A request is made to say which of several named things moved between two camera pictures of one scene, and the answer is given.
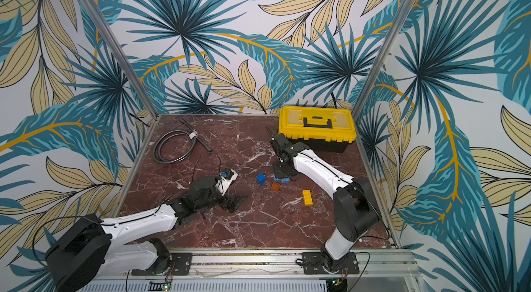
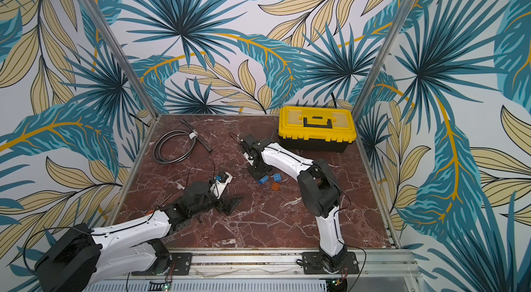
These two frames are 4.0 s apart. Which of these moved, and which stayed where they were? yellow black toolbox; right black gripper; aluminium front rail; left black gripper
Moved: right black gripper
Stayed: aluminium front rail; left black gripper; yellow black toolbox
